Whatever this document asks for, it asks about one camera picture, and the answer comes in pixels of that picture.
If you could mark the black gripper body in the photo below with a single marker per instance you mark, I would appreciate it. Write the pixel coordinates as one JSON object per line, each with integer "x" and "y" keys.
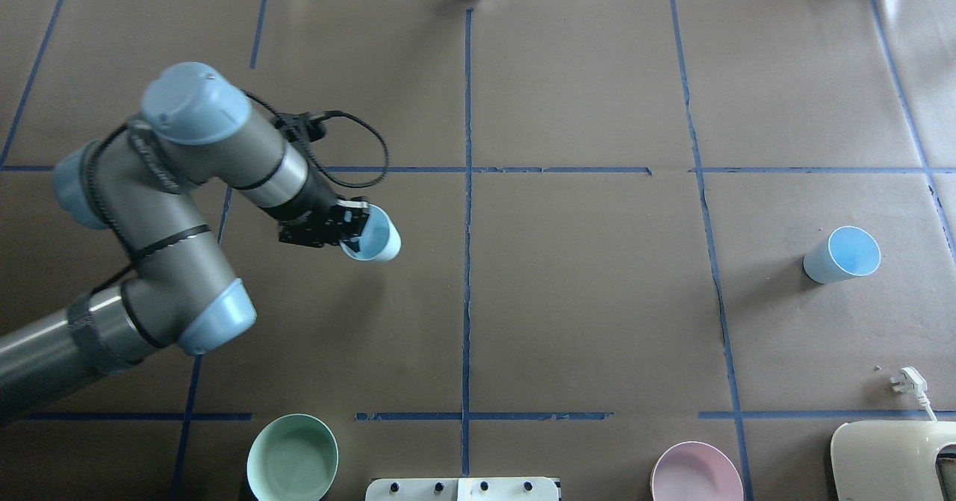
{"x": 317, "y": 206}

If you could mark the green bowl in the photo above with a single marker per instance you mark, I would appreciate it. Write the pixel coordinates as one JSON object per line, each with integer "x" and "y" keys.
{"x": 295, "y": 457}

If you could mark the light blue cup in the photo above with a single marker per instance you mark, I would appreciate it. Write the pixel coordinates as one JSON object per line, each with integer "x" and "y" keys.
{"x": 847, "y": 253}
{"x": 379, "y": 241}

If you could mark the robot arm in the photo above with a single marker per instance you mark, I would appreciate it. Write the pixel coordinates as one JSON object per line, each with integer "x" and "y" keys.
{"x": 192, "y": 125}

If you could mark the pink bowl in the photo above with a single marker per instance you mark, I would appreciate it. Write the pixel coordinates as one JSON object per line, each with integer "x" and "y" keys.
{"x": 695, "y": 471}

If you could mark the white power plug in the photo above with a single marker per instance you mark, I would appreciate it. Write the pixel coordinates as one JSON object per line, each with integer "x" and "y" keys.
{"x": 908, "y": 380}

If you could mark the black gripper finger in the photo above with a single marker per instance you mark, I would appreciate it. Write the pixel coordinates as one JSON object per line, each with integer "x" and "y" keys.
{"x": 353, "y": 226}

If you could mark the cream toaster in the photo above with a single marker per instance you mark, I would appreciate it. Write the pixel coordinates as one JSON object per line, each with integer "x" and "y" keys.
{"x": 893, "y": 460}

